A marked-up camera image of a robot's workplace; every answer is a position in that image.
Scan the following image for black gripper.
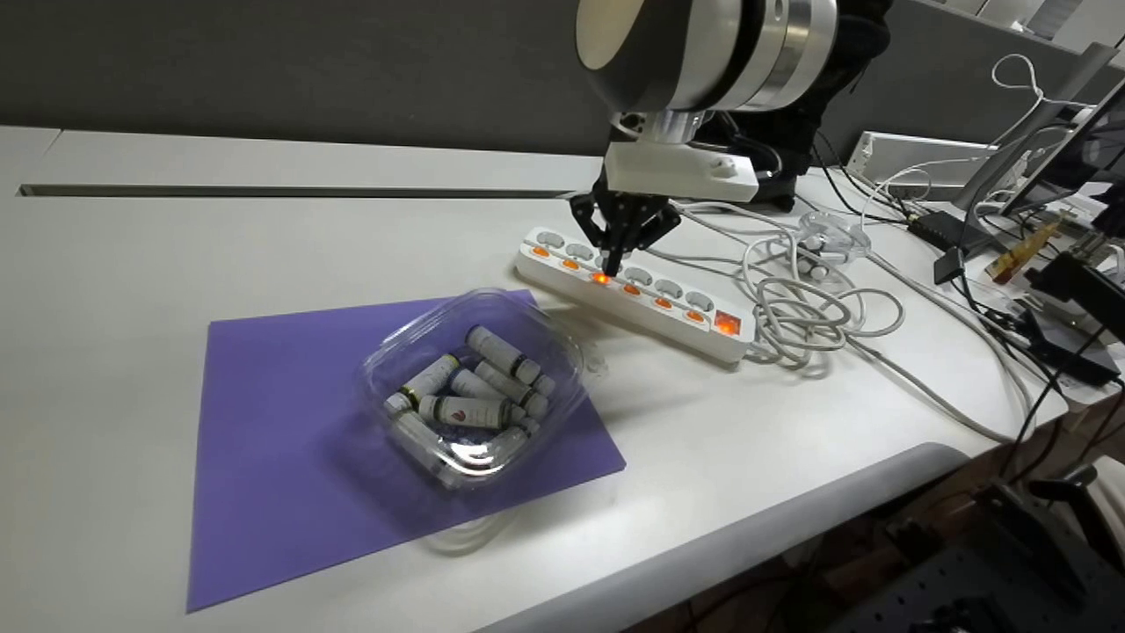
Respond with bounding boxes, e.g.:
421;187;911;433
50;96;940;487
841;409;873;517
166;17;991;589
565;173;685;282

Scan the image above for white power strip orange switches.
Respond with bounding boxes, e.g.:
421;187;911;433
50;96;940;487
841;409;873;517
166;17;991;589
511;226;761;371

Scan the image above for white tube with black band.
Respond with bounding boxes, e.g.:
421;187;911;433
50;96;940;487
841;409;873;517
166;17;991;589
414;394;511;433
379;389;456;482
447;364;532;405
400;352;464;405
518;374;563;430
464;324;548;388

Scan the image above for clear plastic container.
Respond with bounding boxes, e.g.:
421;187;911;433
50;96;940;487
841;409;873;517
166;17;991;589
358;290;594;497

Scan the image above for white rectangular box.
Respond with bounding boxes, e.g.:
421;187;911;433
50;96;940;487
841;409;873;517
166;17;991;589
845;128;1003;202

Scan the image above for yellow brown stick tool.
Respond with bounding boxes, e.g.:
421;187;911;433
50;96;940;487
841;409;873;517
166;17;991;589
985;218;1064;286

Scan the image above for purple mat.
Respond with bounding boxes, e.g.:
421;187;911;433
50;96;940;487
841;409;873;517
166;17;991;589
184;292;630;619

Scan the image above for black flat device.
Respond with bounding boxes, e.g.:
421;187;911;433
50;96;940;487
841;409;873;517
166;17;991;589
979;250;1125;389

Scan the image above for black perforated board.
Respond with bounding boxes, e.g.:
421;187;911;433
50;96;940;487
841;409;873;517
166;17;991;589
818;513;1125;633

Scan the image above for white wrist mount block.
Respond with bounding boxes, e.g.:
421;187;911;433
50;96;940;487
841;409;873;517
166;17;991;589
601;136;762;207

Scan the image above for white power strip cable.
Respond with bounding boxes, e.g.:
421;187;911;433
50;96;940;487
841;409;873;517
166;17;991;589
653;192;1040;450

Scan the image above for thin white looped cable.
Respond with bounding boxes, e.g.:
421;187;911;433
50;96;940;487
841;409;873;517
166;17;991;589
889;45;1088;203

